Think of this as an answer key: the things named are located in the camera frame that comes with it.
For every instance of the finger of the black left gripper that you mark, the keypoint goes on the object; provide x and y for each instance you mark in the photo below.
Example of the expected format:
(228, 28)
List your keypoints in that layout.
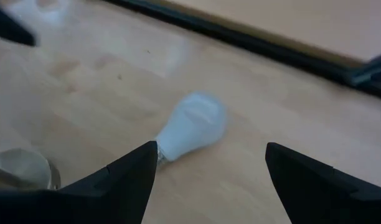
(10, 28)

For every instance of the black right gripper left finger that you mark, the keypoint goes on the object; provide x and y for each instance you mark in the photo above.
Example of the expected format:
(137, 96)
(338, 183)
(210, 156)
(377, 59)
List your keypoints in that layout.
(109, 196)

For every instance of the white frosted lightbulb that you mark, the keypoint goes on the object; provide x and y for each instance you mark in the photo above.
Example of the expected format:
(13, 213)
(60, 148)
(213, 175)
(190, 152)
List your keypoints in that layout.
(193, 124)

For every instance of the light wooden desk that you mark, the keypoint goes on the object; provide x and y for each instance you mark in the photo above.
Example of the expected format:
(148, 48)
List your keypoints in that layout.
(302, 25)

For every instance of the metal lamp base with socket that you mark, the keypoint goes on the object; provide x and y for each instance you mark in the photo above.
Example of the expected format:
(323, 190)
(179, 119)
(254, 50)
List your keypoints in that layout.
(22, 168)

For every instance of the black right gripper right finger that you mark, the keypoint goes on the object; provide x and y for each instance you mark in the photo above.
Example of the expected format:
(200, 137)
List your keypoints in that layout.
(327, 199)

